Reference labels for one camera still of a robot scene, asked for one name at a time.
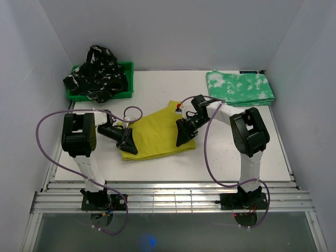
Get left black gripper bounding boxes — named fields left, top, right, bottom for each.
left=97, top=125, right=138, bottom=154

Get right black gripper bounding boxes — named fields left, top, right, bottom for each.
left=175, top=114, right=211, bottom=147

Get yellow trousers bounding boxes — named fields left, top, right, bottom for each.
left=121, top=101, right=196, bottom=161

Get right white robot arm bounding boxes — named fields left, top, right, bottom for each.
left=175, top=95, right=270, bottom=209

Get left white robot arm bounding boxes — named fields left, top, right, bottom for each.
left=61, top=110, right=138, bottom=210

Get green white tie-dye folded garment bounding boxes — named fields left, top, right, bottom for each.
left=206, top=70, right=275, bottom=107

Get black white patterned garment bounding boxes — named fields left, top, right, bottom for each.
left=63, top=45, right=128, bottom=103

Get green plastic bin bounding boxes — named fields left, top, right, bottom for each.
left=65, top=61, right=135, bottom=102

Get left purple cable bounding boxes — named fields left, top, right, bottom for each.
left=35, top=106, right=144, bottom=235

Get purple cable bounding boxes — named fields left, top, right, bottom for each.
left=35, top=106, right=144, bottom=235
left=177, top=94, right=270, bottom=229

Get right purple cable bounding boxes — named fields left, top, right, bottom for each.
left=177, top=94, right=270, bottom=229

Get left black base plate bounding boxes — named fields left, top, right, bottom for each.
left=80, top=194, right=128, bottom=211

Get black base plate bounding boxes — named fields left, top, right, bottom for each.
left=215, top=193, right=268, bottom=210
left=80, top=194, right=128, bottom=211

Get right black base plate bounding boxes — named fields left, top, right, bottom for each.
left=215, top=193, right=268, bottom=210

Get aluminium rail frame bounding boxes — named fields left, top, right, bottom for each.
left=22, top=106, right=329, bottom=251

